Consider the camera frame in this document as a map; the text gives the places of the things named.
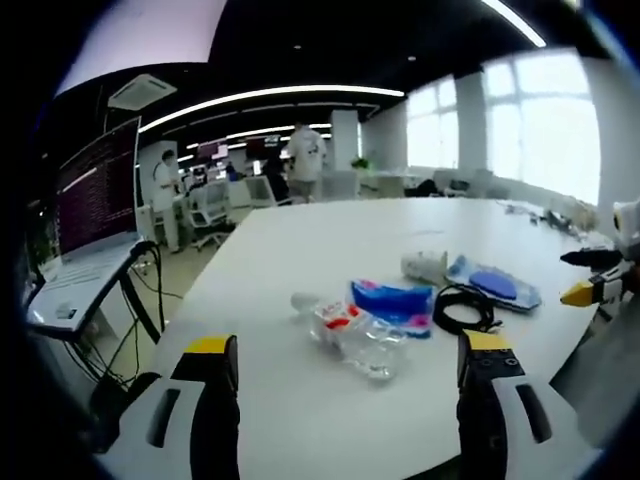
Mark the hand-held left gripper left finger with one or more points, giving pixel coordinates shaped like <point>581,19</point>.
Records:
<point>175,415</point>

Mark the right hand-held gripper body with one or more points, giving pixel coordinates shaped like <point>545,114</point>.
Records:
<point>629,235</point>

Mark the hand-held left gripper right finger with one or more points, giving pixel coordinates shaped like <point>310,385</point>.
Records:
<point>505,410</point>

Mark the blue blister pack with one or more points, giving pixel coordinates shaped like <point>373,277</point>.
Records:
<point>495,286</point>

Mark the blue tissue packet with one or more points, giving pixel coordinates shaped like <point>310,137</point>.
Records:
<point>392,302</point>

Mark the white packet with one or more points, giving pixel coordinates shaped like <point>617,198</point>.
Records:
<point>424,264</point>

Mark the clear plastic bottle red label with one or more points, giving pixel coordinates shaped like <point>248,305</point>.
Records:
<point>357,332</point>

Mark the clutter on table edge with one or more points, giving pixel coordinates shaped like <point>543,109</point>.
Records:
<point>550,215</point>

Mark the white office chair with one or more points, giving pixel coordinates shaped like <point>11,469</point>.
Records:
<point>210,210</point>
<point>265,192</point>

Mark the open laptop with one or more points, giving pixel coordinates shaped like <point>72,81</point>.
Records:
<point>95,200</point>

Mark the white table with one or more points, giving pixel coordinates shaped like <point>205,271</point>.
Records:
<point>350,235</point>

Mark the green potted plant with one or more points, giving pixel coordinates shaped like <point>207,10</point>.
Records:
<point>360,163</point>

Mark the ceiling air conditioner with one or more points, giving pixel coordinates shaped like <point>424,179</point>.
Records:
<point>142,92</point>

